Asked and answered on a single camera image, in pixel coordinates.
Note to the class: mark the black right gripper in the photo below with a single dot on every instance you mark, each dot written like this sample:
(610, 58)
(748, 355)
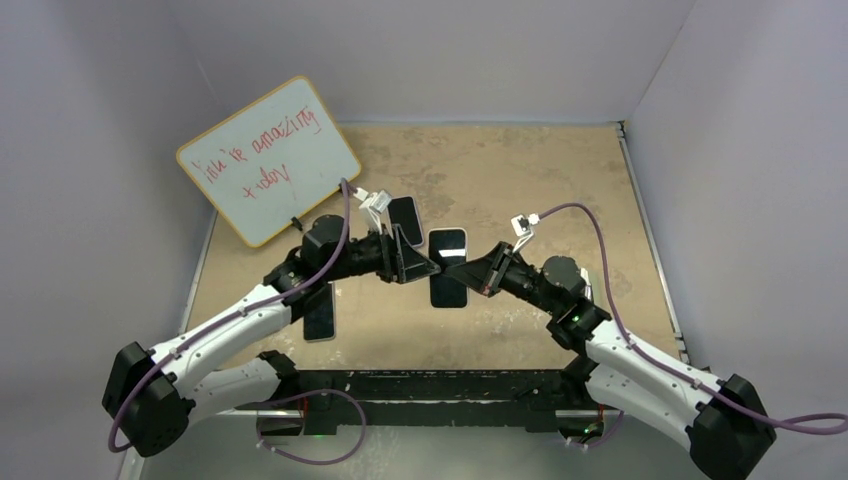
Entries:
(488, 272)

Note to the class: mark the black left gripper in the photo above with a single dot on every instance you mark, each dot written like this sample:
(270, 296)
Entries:
(399, 262)

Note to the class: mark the black phone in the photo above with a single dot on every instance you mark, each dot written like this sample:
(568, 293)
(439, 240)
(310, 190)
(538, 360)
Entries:
(447, 247)

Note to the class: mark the lilac phone case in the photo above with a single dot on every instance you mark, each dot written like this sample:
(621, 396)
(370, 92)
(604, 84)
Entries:
(403, 211)

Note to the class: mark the silver-edged phone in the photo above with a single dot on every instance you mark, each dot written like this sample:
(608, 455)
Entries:
(320, 319)

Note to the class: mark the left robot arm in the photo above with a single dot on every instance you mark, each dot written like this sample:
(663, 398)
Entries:
(153, 395)

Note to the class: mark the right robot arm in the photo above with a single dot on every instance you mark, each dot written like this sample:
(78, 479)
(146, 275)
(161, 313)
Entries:
(622, 371)

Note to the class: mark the yellow-framed whiteboard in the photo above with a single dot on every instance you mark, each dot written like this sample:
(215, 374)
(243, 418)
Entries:
(272, 161)

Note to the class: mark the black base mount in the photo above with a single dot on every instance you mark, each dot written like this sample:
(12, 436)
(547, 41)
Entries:
(536, 400)

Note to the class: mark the aluminium rail frame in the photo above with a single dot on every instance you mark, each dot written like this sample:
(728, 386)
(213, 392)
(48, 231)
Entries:
(412, 441)

